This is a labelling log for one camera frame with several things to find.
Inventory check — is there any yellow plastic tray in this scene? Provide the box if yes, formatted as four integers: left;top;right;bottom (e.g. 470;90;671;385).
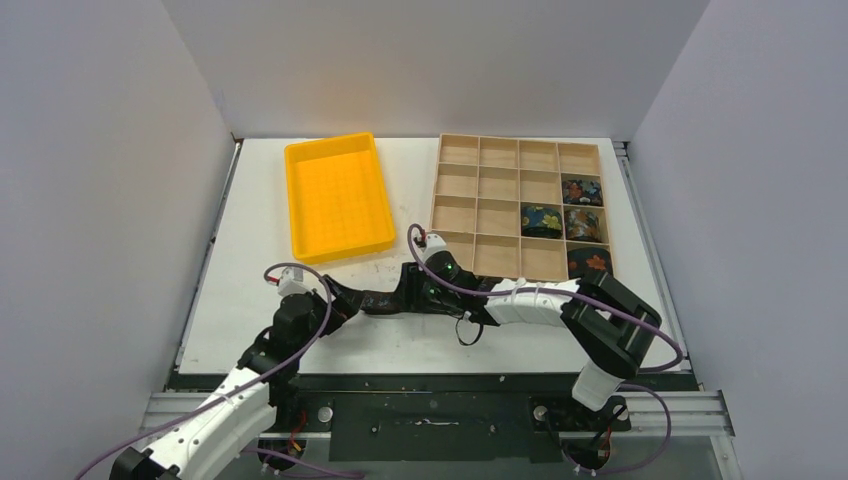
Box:
284;132;396;264

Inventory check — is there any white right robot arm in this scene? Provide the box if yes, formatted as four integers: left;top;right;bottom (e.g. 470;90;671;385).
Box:
392;250;662;429

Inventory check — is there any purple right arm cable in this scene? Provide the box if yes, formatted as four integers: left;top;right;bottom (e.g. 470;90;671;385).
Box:
405;223;685;478

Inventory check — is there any blue yellow floral rolled tie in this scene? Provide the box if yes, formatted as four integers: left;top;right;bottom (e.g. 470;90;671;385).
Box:
520;204;564;239

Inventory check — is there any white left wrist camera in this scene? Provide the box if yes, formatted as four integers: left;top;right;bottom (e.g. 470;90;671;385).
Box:
277;267;309;298

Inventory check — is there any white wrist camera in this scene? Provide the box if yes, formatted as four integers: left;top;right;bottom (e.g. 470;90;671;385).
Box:
277;267;309;298
418;233;448;261

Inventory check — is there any navy red floral rolled tie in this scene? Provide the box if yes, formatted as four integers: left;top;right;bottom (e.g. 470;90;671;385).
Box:
562;178;603;207

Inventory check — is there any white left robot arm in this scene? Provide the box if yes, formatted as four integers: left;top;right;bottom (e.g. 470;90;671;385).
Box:
109;280;354;479

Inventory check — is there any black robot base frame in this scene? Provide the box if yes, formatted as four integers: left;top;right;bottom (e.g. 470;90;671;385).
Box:
260;372;734;462

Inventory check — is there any black orange floral rolled tie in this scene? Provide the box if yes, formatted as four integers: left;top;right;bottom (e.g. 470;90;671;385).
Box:
567;247;614;279

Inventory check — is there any wooden compartment organizer box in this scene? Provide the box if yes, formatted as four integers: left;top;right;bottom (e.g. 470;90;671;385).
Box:
429;134;616;282

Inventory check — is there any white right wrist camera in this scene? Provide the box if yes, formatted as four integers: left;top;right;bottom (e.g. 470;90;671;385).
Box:
418;233;448;261

